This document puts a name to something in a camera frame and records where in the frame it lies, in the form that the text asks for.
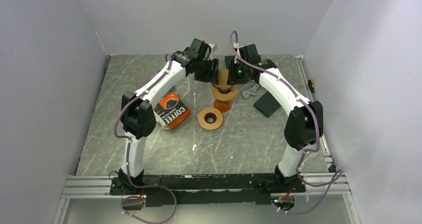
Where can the orange glass carafe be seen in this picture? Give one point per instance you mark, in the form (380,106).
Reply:
(222,106)

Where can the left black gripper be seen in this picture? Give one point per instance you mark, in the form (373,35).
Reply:
(211,75)

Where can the black base frame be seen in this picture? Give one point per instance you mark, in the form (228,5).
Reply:
(159,190)

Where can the brown paper coffee filter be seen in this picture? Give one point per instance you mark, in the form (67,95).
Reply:
(222,76)

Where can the yellow black screwdriver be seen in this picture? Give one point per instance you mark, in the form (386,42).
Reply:
(311,86)

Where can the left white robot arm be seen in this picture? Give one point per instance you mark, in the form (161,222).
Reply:
(136,120)

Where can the black block near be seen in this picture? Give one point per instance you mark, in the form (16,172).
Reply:
(267,105)

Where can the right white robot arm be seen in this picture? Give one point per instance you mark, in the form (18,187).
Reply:
(304,126)

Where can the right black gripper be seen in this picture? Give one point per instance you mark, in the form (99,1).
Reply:
(233,79)

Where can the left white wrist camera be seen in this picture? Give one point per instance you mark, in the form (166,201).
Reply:
(211,50)

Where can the red handled adjustable wrench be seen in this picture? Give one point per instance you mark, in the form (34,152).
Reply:
(251,91)

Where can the orange coffee filter box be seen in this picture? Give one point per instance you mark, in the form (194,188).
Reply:
(171,111)

